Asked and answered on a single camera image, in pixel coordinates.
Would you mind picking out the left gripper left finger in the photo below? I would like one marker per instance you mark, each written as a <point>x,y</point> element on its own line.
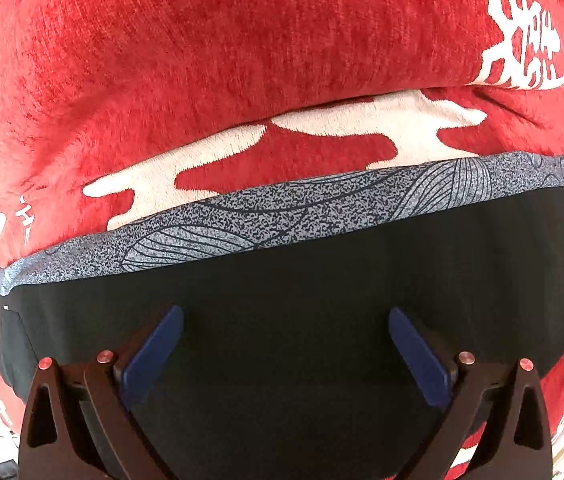
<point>78,422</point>

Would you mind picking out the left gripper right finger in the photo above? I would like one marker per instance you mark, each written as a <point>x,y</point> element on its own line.
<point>503,403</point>

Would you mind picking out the red blanket white characters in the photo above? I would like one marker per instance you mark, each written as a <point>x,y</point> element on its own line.
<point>114,110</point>

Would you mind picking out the black pants grey waistband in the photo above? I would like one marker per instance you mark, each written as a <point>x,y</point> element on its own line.
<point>285,368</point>

